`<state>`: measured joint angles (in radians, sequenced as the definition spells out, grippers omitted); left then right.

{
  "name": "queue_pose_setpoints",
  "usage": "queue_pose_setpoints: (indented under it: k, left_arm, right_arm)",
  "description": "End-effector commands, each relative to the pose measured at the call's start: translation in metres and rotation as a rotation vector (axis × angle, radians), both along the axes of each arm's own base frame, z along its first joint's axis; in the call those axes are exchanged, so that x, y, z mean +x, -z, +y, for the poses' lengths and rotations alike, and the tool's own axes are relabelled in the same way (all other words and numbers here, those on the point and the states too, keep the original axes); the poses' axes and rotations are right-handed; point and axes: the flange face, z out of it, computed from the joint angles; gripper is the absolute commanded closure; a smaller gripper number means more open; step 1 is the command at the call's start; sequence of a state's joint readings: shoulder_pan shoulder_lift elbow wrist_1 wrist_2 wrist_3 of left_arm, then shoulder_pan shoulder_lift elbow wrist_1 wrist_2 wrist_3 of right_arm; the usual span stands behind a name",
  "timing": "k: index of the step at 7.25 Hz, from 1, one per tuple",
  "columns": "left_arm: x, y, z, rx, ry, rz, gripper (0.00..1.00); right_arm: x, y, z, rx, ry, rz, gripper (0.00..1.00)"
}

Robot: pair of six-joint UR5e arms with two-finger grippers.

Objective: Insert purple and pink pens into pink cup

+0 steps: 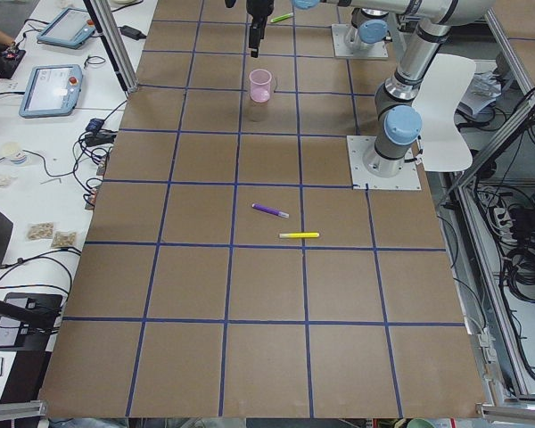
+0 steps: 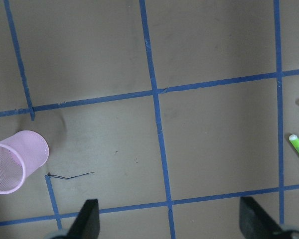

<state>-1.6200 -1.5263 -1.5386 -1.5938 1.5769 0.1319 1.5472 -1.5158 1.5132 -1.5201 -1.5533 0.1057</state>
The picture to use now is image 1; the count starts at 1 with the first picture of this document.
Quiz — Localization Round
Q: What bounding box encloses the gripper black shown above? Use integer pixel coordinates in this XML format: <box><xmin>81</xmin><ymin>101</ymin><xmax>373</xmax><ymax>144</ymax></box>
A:
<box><xmin>246</xmin><ymin>0</ymin><xmax>275</xmax><ymax>58</ymax></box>

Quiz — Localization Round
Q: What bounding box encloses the pink mesh cup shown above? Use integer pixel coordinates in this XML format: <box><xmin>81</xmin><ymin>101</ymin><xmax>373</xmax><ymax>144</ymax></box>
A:
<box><xmin>249</xmin><ymin>69</ymin><xmax>272</xmax><ymax>103</ymax></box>

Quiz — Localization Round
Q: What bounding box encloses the purple pen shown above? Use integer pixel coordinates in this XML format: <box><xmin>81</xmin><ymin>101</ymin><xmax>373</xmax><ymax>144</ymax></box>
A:
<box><xmin>251</xmin><ymin>203</ymin><xmax>290</xmax><ymax>218</ymax></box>

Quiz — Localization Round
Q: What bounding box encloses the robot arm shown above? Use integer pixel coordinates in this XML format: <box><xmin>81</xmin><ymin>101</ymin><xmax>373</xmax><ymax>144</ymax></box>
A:
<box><xmin>333</xmin><ymin>0</ymin><xmax>494</xmax><ymax>178</ymax></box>
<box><xmin>343</xmin><ymin>8</ymin><xmax>389</xmax><ymax>54</ymax></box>

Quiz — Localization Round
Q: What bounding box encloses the white paper cup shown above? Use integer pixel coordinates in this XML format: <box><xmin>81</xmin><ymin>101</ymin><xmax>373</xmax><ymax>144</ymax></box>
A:
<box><xmin>1</xmin><ymin>142</ymin><xmax>28</xmax><ymax>166</ymax></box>

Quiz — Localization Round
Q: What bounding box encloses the green pen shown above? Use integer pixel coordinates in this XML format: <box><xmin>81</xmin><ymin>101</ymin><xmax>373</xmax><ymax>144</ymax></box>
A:
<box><xmin>270</xmin><ymin>12</ymin><xmax>294</xmax><ymax>24</ymax></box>

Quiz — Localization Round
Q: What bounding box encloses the black power adapter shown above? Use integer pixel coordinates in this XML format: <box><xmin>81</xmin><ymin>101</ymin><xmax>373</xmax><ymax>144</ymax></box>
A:
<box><xmin>119</xmin><ymin>25</ymin><xmax>146</xmax><ymax>40</ymax></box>

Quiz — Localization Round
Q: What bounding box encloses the far teach pendant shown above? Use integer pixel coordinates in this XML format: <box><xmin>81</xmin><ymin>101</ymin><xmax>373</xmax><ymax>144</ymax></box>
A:
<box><xmin>37</xmin><ymin>7</ymin><xmax>95</xmax><ymax>49</ymax></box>

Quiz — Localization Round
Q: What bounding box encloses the teach pendant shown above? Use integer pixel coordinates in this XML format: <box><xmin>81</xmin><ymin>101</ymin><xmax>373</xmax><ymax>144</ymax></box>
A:
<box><xmin>37</xmin><ymin>7</ymin><xmax>95</xmax><ymax>49</ymax></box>
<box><xmin>19</xmin><ymin>64</ymin><xmax>83</xmax><ymax>119</ymax></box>

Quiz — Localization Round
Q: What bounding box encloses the yellow pen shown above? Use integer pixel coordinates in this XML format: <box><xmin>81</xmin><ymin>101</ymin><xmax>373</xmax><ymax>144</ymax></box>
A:
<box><xmin>278</xmin><ymin>232</ymin><xmax>320</xmax><ymax>239</ymax></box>

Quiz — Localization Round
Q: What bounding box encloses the near teach pendant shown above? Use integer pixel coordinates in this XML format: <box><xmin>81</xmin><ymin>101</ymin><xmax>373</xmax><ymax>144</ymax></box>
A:
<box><xmin>19</xmin><ymin>64</ymin><xmax>83</xmax><ymax>119</ymax></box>

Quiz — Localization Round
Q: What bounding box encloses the white chair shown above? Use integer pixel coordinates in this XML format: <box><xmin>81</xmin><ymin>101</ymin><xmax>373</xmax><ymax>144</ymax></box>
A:
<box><xmin>413</xmin><ymin>53</ymin><xmax>476</xmax><ymax>172</ymax></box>

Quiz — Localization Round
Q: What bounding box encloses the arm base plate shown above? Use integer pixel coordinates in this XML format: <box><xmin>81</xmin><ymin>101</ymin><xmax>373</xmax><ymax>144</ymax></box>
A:
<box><xmin>346</xmin><ymin>136</ymin><xmax>422</xmax><ymax>191</ymax></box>
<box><xmin>331</xmin><ymin>20</ymin><xmax>388</xmax><ymax>60</ymax></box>

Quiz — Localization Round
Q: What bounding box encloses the aluminium frame post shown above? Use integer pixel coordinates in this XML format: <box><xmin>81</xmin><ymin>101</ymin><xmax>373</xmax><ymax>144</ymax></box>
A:
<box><xmin>83</xmin><ymin>0</ymin><xmax>138</xmax><ymax>94</ymax></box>

